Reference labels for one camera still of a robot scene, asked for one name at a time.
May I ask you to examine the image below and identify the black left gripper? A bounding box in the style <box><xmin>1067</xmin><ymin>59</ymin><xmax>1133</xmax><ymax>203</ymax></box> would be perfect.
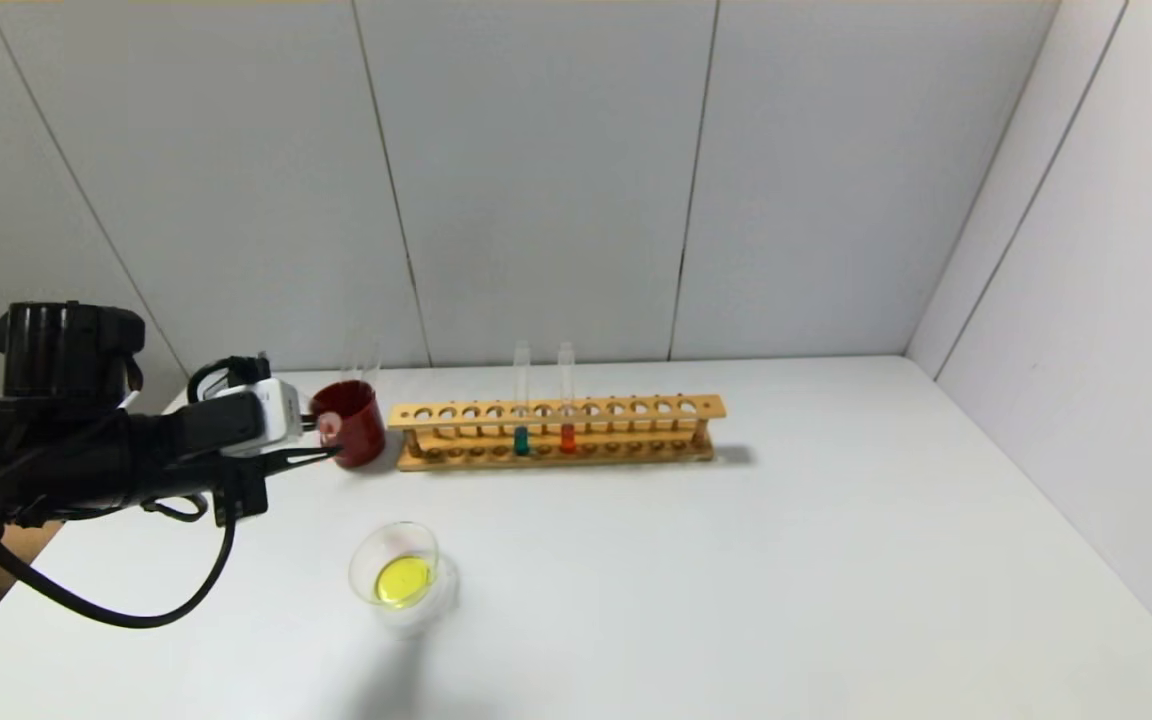
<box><xmin>135</xmin><ymin>411</ymin><xmax>344</xmax><ymax>528</ymax></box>

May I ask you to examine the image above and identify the test tube with green pigment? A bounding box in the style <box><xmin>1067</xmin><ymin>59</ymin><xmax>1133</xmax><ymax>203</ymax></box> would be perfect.
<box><xmin>512</xmin><ymin>341</ymin><xmax>533</xmax><ymax>458</ymax></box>

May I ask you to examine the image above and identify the test tube with red pigment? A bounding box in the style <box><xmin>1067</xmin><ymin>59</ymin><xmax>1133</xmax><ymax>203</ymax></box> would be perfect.
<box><xmin>557</xmin><ymin>342</ymin><xmax>578</xmax><ymax>456</ymax></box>

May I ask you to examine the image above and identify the wooden test tube rack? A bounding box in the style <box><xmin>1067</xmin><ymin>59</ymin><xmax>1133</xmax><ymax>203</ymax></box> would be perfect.
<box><xmin>388</xmin><ymin>394</ymin><xmax>727</xmax><ymax>473</ymax></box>

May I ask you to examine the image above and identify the dark red cup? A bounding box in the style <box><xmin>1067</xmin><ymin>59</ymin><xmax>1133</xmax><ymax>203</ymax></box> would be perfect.
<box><xmin>311</xmin><ymin>381</ymin><xmax>388</xmax><ymax>470</ymax></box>

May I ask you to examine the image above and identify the clear glass dish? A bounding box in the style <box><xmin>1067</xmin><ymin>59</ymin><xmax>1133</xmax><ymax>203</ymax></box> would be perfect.
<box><xmin>349</xmin><ymin>520</ymin><xmax>460</xmax><ymax>631</ymax></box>

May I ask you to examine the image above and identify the black cable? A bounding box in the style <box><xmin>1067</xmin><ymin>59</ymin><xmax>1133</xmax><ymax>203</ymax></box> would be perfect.
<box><xmin>0</xmin><ymin>355</ymin><xmax>272</xmax><ymax>629</ymax></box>

